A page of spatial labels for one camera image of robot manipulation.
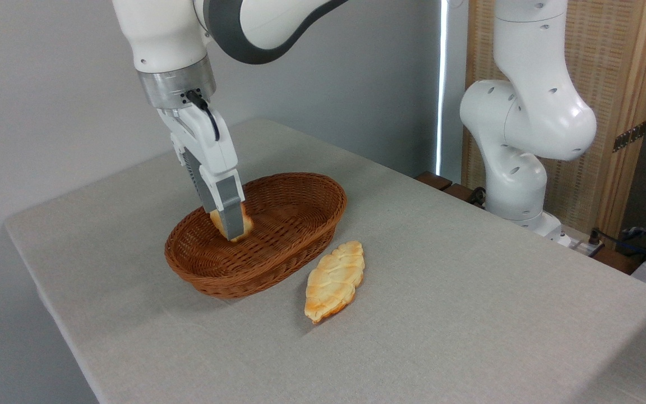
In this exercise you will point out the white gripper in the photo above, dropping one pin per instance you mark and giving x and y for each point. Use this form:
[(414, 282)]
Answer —
[(205, 140)]

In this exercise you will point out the round orange knotted bread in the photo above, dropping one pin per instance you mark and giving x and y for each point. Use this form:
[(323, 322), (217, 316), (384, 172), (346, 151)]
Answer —
[(248, 223)]

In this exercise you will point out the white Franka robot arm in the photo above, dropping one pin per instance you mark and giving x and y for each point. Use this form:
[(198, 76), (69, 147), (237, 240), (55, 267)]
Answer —
[(530, 112)]

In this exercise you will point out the brown oval wicker basket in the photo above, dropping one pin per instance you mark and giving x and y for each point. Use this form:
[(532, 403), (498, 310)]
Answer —
[(278, 224)]

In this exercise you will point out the long pale braided bread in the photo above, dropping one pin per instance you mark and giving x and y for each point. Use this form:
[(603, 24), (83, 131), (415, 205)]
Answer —
[(334, 280)]

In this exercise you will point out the dark brown wooden block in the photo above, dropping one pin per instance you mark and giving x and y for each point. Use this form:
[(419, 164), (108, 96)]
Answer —
[(460, 192), (434, 180)]

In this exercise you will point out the grey tablecloth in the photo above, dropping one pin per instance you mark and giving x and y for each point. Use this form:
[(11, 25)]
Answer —
[(469, 314)]

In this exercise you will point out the white power strip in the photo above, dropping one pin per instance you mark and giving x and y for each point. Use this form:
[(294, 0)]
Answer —
[(584, 247)]

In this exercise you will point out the dark metal screen hinge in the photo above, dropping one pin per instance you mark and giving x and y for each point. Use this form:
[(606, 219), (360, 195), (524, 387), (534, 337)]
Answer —
[(630, 136)]

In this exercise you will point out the wooden bamboo folding screen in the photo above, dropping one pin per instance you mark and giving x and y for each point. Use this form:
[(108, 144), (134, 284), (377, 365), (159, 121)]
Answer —
[(614, 56)]

